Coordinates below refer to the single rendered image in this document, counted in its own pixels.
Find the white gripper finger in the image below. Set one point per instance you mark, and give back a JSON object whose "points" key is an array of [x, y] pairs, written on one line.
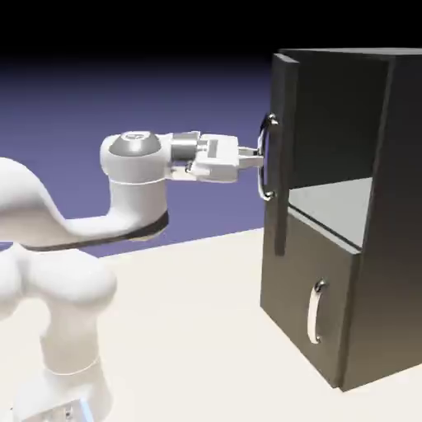
{"points": [[250, 162], [245, 152]]}

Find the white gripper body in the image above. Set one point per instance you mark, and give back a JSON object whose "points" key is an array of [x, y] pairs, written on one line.
{"points": [[220, 161]]}

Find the dark hinged cabinet door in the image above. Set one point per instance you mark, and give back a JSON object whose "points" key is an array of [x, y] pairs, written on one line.
{"points": [[284, 148]]}

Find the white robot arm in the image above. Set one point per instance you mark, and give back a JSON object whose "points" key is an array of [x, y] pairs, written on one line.
{"points": [[138, 184]]}

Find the dark wood cabinet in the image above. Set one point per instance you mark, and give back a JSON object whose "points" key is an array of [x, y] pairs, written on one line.
{"points": [[372, 211]]}

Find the dark closed cabinet door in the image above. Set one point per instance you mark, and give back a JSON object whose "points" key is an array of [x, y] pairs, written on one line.
{"points": [[296, 296]]}

